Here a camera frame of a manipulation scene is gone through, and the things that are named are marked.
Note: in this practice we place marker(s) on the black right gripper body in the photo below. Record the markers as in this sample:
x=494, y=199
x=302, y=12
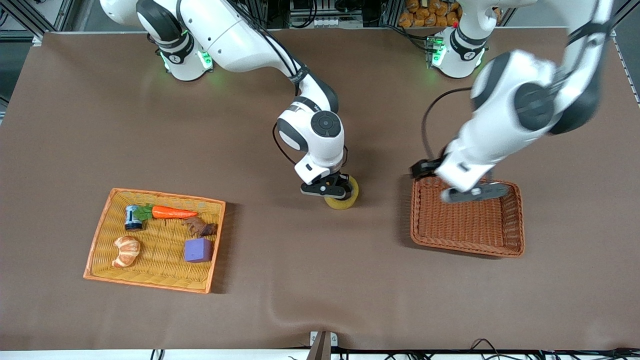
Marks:
x=343, y=180

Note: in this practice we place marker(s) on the yellow tape roll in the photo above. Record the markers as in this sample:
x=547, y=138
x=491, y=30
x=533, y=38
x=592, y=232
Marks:
x=345, y=204

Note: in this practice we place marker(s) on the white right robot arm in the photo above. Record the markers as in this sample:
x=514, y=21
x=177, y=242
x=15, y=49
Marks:
x=235, y=40

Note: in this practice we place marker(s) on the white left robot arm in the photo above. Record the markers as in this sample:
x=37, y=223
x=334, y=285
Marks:
x=500, y=130

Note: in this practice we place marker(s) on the brown wicker basket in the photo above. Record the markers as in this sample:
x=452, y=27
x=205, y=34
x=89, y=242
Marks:
x=465, y=230

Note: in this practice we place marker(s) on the brown toy figure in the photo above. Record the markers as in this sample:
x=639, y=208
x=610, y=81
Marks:
x=201, y=227

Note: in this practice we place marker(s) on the bag of orange breads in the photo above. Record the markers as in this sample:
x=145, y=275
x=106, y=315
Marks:
x=430, y=15

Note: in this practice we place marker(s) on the purple cube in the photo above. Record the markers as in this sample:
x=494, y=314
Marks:
x=198, y=251

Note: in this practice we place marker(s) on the small white socket strip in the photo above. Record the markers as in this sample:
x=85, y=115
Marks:
x=330, y=22

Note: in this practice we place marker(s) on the orange toy carrot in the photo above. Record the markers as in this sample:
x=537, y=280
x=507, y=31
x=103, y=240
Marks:
x=172, y=213

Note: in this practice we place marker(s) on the yellow wicker tray orange rim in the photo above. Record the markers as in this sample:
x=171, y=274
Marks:
x=160, y=277

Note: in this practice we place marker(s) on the small blue can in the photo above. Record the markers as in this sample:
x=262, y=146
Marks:
x=133, y=217

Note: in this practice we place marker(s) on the toy croissant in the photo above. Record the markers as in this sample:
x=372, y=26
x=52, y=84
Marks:
x=126, y=251

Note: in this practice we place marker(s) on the metal table edge bracket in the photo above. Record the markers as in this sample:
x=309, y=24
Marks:
x=322, y=345

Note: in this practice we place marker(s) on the aluminium frame profile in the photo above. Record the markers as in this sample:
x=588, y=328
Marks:
x=50, y=15

